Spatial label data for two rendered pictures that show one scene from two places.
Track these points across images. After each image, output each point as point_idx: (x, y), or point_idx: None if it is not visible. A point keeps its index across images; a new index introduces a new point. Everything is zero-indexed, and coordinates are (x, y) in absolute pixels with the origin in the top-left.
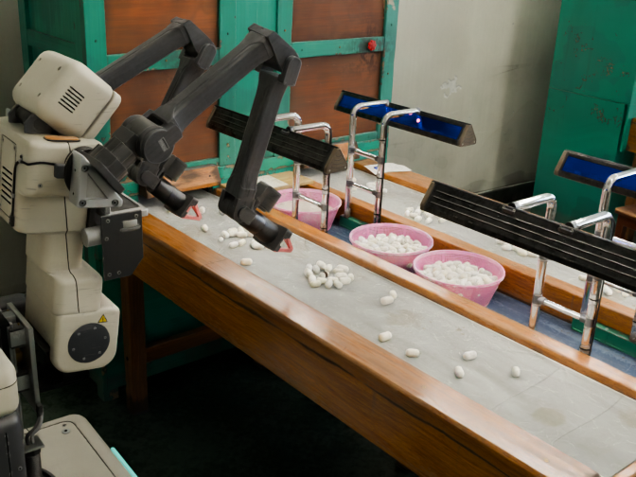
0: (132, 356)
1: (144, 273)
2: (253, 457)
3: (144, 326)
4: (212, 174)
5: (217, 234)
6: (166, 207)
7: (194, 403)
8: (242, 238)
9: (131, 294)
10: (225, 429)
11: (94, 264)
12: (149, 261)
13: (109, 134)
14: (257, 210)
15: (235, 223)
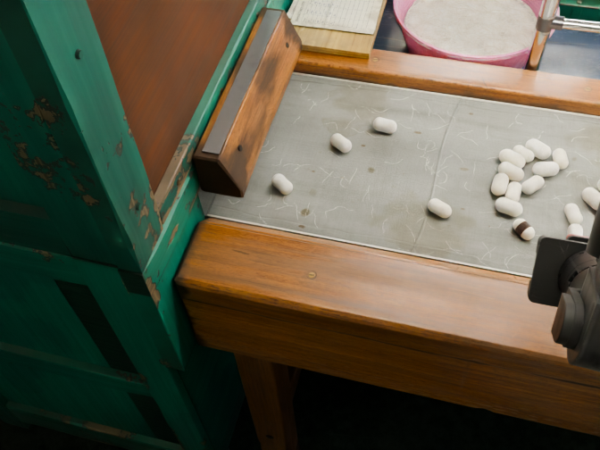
0: (286, 433)
1: (364, 373)
2: (519, 433)
3: (289, 386)
4: (288, 37)
5: (476, 209)
6: (545, 304)
7: (342, 386)
8: (571, 205)
9: (277, 379)
10: (432, 405)
11: (161, 371)
12: (392, 362)
13: (125, 122)
14: (448, 84)
15: (450, 147)
